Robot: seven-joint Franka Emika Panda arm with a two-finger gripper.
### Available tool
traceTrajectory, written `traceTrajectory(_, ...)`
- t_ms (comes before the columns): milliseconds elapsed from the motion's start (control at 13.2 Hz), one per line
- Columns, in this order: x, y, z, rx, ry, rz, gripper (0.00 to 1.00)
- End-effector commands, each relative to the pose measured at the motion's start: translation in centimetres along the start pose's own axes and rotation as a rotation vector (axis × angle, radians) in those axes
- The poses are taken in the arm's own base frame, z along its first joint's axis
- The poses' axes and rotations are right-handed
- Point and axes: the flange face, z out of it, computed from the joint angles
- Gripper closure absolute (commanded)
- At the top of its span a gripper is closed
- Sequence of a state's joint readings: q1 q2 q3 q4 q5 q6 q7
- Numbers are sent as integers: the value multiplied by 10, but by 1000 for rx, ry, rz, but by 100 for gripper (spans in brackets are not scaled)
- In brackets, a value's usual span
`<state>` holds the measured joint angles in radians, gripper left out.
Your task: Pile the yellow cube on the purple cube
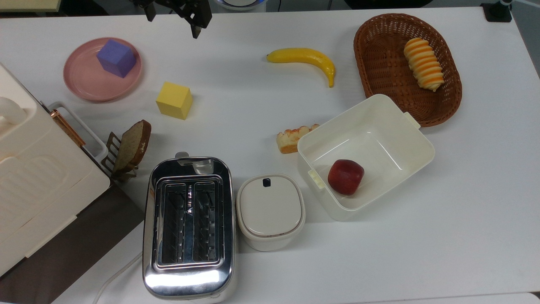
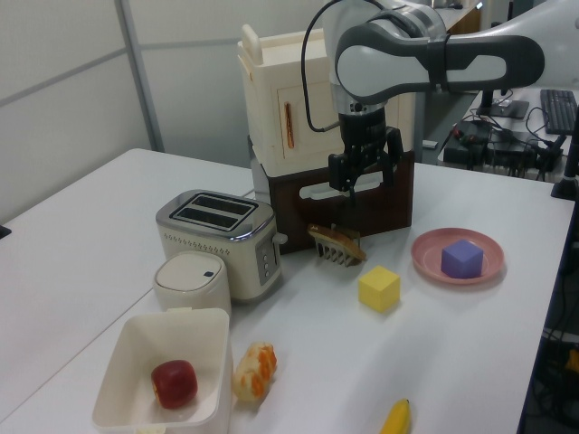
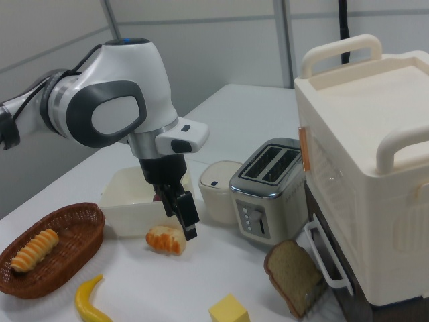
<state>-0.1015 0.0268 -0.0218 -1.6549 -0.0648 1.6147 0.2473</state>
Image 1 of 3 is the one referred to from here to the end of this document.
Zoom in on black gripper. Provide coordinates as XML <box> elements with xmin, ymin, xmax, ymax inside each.
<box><xmin>145</xmin><ymin>0</ymin><xmax>213</xmax><ymax>39</ymax></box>

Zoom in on yellow cube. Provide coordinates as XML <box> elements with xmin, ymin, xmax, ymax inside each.
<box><xmin>156</xmin><ymin>81</ymin><xmax>193</xmax><ymax>120</ymax></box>

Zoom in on purple cube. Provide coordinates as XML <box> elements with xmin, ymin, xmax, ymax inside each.
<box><xmin>96</xmin><ymin>39</ymin><xmax>137</xmax><ymax>79</ymax></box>

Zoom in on pink plate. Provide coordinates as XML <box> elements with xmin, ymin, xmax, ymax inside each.
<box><xmin>63</xmin><ymin>37</ymin><xmax>143</xmax><ymax>102</ymax></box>

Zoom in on brown bread slice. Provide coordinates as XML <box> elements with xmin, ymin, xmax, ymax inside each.
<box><xmin>113</xmin><ymin>119</ymin><xmax>152</xmax><ymax>171</ymax></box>

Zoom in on yellow banana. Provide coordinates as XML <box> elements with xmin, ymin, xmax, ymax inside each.
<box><xmin>266</xmin><ymin>48</ymin><xmax>336</xmax><ymax>88</ymax></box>

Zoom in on copper strip latch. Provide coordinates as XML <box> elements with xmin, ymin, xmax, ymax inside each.
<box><xmin>51</xmin><ymin>109</ymin><xmax>86</xmax><ymax>147</ymax></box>

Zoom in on beige desk board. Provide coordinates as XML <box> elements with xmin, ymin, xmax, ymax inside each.
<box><xmin>0</xmin><ymin>0</ymin><xmax>60</xmax><ymax>12</ymax></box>

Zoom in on glazed pastry slice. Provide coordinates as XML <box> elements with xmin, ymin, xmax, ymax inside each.
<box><xmin>276</xmin><ymin>124</ymin><xmax>320</xmax><ymax>154</ymax></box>

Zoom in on cream toy oven appliance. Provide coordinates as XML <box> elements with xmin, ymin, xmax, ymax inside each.
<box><xmin>0</xmin><ymin>63</ymin><xmax>111</xmax><ymax>277</ymax></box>

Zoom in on white lidded container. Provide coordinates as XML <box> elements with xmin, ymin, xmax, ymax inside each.
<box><xmin>235</xmin><ymin>173</ymin><xmax>306</xmax><ymax>252</ymax></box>

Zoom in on brown wicker basket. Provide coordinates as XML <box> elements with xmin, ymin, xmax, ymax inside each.
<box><xmin>354</xmin><ymin>13</ymin><xmax>463</xmax><ymax>128</ymax></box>

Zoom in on dark brown appliance base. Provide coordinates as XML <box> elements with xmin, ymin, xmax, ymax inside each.
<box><xmin>0</xmin><ymin>182</ymin><xmax>146</xmax><ymax>304</ymax></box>

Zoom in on red apple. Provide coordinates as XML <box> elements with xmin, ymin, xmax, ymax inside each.
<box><xmin>327</xmin><ymin>159</ymin><xmax>365</xmax><ymax>196</ymax></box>

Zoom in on white plastic open box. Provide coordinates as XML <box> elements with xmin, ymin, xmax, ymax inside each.
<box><xmin>297</xmin><ymin>94</ymin><xmax>436</xmax><ymax>222</ymax></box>

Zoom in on orange striped bread roll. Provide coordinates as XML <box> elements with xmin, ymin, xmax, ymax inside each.
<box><xmin>403</xmin><ymin>37</ymin><xmax>445</xmax><ymax>92</ymax></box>

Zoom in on chrome two-slot toaster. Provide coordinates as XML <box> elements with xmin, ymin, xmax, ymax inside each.
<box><xmin>142</xmin><ymin>152</ymin><xmax>237</xmax><ymax>301</ymax></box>

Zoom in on white appliance door handle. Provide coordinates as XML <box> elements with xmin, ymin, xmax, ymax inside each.
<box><xmin>47</xmin><ymin>101</ymin><xmax>109</xmax><ymax>167</ymax></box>

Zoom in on white toaster cable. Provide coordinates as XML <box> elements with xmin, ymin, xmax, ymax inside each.
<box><xmin>92</xmin><ymin>251</ymin><xmax>144</xmax><ymax>304</ymax></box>

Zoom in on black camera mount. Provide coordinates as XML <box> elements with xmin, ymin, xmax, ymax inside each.
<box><xmin>481</xmin><ymin>0</ymin><xmax>513</xmax><ymax>23</ymax></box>

